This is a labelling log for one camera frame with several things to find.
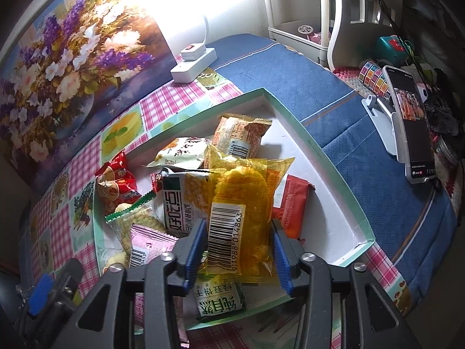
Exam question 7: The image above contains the colourful tape roll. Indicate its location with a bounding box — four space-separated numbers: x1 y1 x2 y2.
358 60 391 97

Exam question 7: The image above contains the green and white biscuit packet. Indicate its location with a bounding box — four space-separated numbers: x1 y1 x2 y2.
192 274 248 322

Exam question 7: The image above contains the black mesh pouch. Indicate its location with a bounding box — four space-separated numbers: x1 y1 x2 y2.
423 69 460 137

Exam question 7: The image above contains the smartphone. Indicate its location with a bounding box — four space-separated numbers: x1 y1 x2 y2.
382 65 437 184

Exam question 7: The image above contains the teal toy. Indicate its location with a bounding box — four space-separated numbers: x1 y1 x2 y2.
374 35 411 67

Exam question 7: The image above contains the white power strip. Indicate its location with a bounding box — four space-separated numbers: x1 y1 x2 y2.
171 48 218 83

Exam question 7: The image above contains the plain red snack packet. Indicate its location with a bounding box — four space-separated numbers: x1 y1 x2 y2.
272 174 316 238

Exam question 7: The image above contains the white shelf rack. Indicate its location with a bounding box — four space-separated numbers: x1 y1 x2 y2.
263 0 404 73

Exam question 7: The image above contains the teal-edged white cardboard tray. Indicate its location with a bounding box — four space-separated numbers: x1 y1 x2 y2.
92 87 376 331

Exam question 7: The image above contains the orange snack packet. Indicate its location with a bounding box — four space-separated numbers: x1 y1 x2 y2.
211 114 273 159

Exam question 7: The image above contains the pink snack packet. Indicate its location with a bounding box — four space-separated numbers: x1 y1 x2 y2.
129 224 179 270

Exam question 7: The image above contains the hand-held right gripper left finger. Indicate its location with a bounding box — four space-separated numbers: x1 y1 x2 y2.
73 218 208 349

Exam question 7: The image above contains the blue cloth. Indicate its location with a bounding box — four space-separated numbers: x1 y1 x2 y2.
209 33 458 291

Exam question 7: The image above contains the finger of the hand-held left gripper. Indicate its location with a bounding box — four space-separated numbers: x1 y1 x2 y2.
25 273 56 317

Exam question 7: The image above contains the white plug with red switch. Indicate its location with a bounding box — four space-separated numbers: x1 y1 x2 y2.
180 43 207 62

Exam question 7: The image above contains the glass jar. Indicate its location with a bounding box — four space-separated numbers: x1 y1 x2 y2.
434 136 460 168

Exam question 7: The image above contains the pink checked tablecloth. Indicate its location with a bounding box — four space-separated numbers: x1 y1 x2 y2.
18 53 411 349

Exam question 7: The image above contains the beige snack packet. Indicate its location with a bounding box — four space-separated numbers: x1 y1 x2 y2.
147 136 211 171

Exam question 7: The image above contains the yellow transparent snack packet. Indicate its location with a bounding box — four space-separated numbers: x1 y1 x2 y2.
205 157 296 284

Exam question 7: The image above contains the flower painting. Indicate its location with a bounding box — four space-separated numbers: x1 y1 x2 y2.
0 0 173 193

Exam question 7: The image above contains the red printed snack packet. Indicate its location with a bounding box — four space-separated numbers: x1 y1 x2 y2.
95 150 142 216

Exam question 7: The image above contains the white phone stand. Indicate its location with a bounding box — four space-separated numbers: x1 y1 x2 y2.
361 95 407 164

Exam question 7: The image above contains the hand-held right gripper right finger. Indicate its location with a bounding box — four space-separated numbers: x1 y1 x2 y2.
271 219 411 349

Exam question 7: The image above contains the clear round biscuit packet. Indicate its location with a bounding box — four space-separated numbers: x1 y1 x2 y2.
105 191 168 255

